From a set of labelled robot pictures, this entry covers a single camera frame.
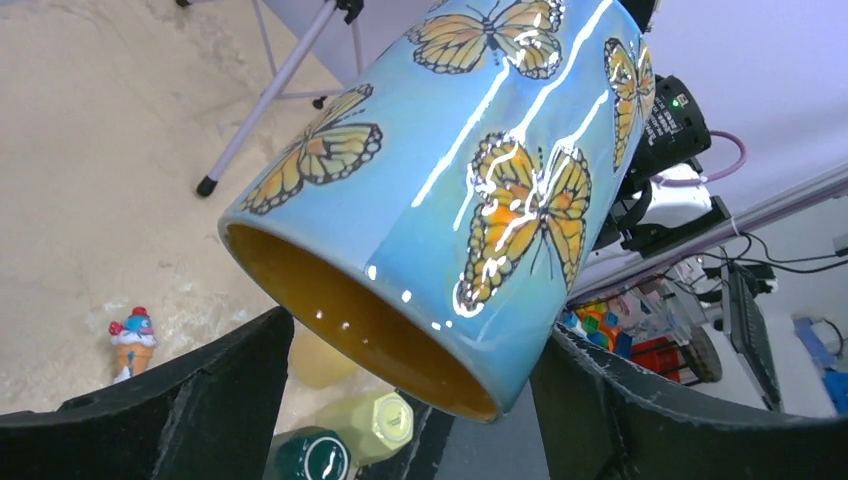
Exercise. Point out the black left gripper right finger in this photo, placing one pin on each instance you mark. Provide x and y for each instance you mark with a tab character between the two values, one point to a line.
603	417

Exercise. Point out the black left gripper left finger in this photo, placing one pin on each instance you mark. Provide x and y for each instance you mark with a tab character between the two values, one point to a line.
208	414

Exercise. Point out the yellow mug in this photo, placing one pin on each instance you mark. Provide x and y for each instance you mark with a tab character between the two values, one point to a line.
317	364

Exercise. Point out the light green hexagonal mug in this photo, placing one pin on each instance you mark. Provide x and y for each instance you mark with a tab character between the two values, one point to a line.
374	425

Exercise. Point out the blue mug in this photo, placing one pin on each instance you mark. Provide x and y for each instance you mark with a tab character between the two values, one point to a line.
432	220

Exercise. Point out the grey music stand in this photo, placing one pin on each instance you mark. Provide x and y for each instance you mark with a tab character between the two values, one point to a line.
282	76

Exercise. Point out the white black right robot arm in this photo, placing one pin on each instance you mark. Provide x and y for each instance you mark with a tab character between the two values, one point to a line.
659	131

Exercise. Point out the dark green mug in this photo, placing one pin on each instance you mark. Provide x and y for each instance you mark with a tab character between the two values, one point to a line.
308	453

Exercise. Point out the colourful toy blocks pile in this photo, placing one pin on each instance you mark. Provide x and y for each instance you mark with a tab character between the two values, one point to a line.
640	329

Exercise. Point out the ice cream cone toy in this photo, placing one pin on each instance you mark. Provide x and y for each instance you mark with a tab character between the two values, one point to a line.
134	341

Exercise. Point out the black monitor in background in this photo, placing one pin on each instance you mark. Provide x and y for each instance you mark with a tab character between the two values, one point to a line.
745	326

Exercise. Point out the aluminium frame rail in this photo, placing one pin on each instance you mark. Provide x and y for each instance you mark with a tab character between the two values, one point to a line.
613	275

